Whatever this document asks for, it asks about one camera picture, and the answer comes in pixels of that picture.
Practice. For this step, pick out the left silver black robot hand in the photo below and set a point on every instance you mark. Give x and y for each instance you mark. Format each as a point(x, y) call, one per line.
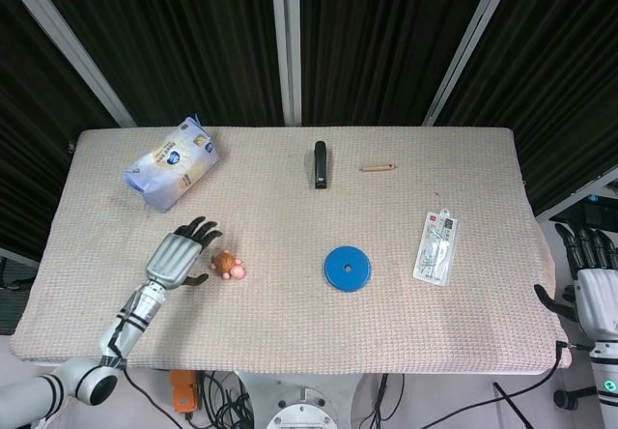
point(181, 257)

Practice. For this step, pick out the blue white snack bag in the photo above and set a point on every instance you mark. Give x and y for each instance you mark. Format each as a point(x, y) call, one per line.
point(169, 168)

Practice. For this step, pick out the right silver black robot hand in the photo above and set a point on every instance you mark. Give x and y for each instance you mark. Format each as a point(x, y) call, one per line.
point(586, 289)

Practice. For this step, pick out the orange pink toy figure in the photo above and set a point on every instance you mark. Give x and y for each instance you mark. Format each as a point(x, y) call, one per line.
point(229, 265)

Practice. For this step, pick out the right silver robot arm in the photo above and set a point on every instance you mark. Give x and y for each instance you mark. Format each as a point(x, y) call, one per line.
point(606, 380)

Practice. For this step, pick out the black monitor device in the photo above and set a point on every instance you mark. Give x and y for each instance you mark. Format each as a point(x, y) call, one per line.
point(589, 211)

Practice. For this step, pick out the black stapler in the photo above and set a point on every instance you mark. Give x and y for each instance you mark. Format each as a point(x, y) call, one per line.
point(320, 164)

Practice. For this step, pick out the orange power strip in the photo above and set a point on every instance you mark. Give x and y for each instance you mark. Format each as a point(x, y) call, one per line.
point(183, 397)

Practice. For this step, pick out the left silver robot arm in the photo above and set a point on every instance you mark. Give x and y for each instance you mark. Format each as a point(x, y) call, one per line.
point(96, 351)

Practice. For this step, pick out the grey metal frame post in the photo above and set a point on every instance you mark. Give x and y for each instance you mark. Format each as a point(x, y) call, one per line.
point(67, 45)
point(286, 45)
point(470, 45)

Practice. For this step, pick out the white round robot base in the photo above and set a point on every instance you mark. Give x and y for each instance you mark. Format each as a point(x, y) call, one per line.
point(301, 409)

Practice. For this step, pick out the beige textured table mat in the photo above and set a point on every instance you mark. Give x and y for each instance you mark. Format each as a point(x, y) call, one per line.
point(314, 313)

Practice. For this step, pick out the blue round disc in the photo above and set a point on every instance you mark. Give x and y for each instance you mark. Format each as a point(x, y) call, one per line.
point(347, 269)

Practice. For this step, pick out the small wooden stick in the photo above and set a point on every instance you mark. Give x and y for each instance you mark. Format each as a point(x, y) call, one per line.
point(379, 168)

